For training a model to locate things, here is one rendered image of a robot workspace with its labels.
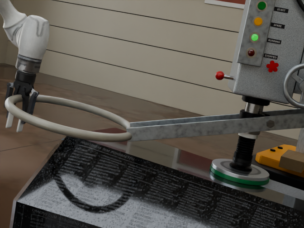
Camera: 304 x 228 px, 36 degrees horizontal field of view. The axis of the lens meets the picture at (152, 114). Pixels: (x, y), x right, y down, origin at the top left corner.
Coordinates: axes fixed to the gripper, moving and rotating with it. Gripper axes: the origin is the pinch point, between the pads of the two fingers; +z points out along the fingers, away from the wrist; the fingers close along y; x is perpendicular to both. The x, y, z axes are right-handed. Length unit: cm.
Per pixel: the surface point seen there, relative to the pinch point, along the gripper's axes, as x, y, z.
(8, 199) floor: 105, -58, 85
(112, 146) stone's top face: 8.2, 38.6, -1.6
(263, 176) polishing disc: 13, 95, -9
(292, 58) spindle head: 7, 92, -52
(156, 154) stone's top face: 15, 54, -3
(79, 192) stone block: -8.3, 36.9, 13.5
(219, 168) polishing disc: 8, 80, -7
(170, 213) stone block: -11, 71, 8
